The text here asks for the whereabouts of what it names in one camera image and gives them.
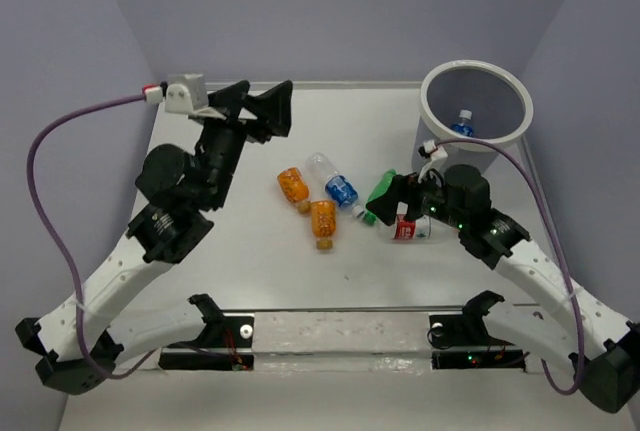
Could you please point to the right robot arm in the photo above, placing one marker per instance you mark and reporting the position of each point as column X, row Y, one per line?
column 581, row 335

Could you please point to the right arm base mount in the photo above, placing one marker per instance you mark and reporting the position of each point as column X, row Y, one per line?
column 459, row 342

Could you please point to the orange juice bottle front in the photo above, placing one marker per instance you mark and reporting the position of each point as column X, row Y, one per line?
column 323, row 223

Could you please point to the green plastic bottle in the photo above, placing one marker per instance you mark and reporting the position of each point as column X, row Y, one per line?
column 379, row 189

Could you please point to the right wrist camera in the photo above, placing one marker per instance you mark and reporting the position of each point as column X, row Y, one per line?
column 434, row 155

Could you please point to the orange juice bottle rear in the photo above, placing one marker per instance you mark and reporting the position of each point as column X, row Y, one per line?
column 295, row 189

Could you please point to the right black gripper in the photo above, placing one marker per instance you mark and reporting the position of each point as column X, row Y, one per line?
column 403, row 188

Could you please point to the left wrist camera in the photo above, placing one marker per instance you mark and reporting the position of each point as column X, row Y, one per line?
column 183, row 94

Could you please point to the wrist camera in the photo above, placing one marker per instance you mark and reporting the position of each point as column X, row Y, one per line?
column 183, row 94
column 434, row 155

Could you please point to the orange juice bottle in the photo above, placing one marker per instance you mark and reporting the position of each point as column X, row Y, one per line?
column 295, row 189
column 323, row 223

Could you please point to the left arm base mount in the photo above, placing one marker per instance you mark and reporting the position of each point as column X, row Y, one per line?
column 224, row 344

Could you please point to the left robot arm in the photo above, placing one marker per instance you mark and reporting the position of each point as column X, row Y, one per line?
column 83, row 341

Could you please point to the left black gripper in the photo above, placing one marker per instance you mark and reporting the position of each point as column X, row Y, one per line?
column 277, row 104

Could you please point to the red-label clear bottle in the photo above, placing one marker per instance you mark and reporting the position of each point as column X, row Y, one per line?
column 423, row 229

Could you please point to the grey bin with white rim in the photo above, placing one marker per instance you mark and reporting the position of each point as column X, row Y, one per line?
column 473, row 99

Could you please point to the large blue-label clear bottle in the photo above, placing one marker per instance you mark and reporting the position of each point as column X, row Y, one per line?
column 463, row 126

